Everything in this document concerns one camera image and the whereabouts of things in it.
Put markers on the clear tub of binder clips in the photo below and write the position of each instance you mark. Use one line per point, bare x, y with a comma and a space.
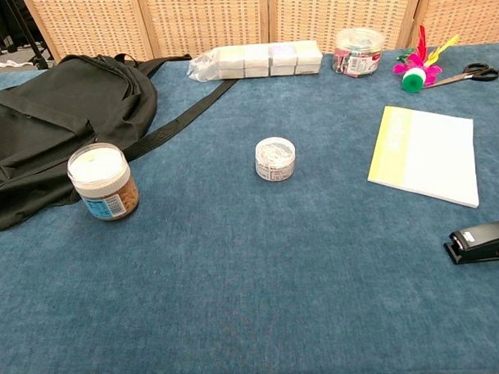
357, 54

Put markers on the black stapler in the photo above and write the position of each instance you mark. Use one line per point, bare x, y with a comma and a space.
481, 242

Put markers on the clear jar with brown contents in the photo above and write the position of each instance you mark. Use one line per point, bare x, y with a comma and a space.
106, 188

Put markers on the colourful feather shuttlecock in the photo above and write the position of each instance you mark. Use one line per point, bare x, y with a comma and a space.
415, 72

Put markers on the yellow white notepad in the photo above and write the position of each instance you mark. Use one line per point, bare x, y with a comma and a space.
433, 154

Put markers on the blue table cloth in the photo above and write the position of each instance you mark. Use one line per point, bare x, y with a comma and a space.
252, 277

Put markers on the black fabric backpack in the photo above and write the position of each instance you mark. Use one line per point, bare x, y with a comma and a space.
46, 128

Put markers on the woven wooden folding screen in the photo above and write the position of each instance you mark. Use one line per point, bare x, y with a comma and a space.
243, 19

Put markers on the black tripod stand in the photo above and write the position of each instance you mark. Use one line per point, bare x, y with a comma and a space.
27, 34

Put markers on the wrapped pack of white boxes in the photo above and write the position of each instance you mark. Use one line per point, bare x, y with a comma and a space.
269, 60

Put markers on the small clear paper clip tub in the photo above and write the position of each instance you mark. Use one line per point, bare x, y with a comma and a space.
275, 159

